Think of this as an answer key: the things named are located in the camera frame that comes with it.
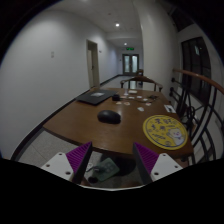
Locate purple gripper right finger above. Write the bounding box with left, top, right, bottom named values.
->
left=133, top=143, right=182, bottom=185

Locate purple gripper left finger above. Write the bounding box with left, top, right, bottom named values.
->
left=42, top=142, right=92, bottom=184

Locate round yellow mouse pad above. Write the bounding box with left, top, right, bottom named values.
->
left=143, top=115, right=188, bottom=151

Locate black computer mouse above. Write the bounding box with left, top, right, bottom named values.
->
left=97, top=110, right=121, bottom=124

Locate white paper tag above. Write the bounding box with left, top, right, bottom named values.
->
left=137, top=107, right=144, bottom=112

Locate white card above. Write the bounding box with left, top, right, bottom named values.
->
left=164, top=105, right=176, bottom=113

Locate black laptop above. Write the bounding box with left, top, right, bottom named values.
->
left=76, top=90, right=116, bottom=105

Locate small black box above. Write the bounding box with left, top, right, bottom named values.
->
left=112, top=94, right=120, bottom=101

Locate metal stair railing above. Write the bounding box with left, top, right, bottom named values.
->
left=170, top=68, right=224, bottom=165

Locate wooden chair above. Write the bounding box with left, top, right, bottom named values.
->
left=120, top=75, right=163, bottom=92

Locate double glass door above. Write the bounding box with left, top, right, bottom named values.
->
left=122, top=54, right=139, bottom=75

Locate dark window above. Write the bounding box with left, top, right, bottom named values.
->
left=181, top=37, right=211, bottom=102

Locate side door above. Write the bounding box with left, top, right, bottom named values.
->
left=87, top=40, right=99, bottom=88

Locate green exit sign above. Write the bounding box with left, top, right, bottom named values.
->
left=126, top=47, right=134, bottom=51

